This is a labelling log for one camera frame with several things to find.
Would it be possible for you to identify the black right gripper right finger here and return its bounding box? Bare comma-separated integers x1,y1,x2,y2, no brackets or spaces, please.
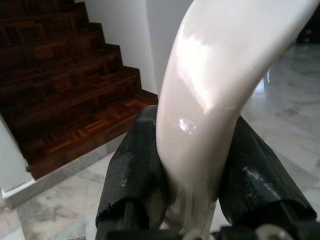
219,116,319,240

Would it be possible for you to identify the dark wooden staircase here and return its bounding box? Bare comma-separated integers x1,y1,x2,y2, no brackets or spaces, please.
0,0,160,180

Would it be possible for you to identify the white plastic dustpan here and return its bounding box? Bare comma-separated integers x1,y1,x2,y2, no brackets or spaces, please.
154,0,318,240

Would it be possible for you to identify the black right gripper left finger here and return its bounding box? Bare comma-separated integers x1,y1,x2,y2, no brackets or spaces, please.
96,104,174,240

